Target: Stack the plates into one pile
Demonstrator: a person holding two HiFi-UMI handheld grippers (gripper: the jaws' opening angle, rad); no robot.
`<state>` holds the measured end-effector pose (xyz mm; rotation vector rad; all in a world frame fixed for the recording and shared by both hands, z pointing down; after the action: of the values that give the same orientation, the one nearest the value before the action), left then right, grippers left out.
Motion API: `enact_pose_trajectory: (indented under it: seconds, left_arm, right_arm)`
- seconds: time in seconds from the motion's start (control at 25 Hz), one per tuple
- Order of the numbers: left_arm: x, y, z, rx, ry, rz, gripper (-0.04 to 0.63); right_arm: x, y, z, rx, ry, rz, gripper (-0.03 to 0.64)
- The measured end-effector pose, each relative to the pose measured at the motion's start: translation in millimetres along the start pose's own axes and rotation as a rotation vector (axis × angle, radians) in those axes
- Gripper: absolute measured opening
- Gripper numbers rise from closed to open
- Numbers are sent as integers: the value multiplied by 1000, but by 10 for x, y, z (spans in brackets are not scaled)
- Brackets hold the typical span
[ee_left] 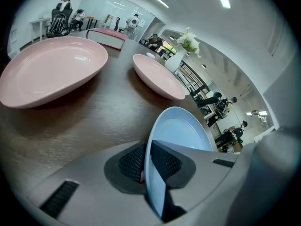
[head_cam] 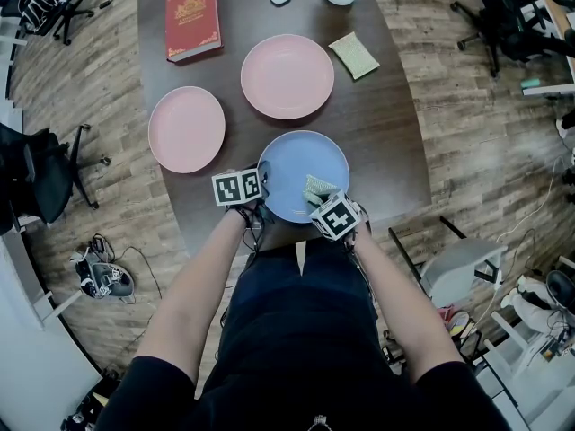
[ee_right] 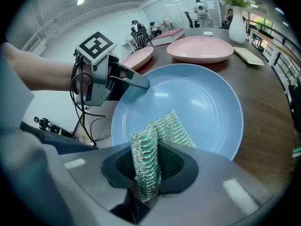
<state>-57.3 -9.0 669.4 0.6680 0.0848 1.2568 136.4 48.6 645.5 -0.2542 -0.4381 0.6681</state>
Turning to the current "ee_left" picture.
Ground white desk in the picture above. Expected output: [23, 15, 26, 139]
[30, 17, 53, 42]

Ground red hardcover book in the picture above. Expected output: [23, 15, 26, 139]
[86, 28, 127, 51]

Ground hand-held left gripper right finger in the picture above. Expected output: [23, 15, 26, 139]
[151, 140, 238, 216]

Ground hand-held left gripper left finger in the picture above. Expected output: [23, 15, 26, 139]
[27, 141, 160, 226]

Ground pink plate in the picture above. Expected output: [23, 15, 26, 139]
[0, 36, 109, 109]
[133, 54, 186, 101]

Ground white vase with flowers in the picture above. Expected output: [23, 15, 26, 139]
[176, 27, 202, 58]

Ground white ceramic vase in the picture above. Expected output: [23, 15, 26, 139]
[164, 48, 189, 73]

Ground white domed backpack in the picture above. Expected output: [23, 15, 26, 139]
[128, 17, 140, 30]

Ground black backpack white stripes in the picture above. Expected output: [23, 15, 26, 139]
[50, 14, 67, 34]

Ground black office chair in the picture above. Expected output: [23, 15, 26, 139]
[46, 8, 73, 38]
[196, 92, 223, 109]
[113, 17, 125, 32]

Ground black metal railing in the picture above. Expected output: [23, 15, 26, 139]
[180, 61, 210, 96]

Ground round wooden table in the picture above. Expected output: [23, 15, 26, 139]
[83, 16, 103, 30]

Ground blue plate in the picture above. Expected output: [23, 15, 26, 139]
[143, 106, 214, 220]

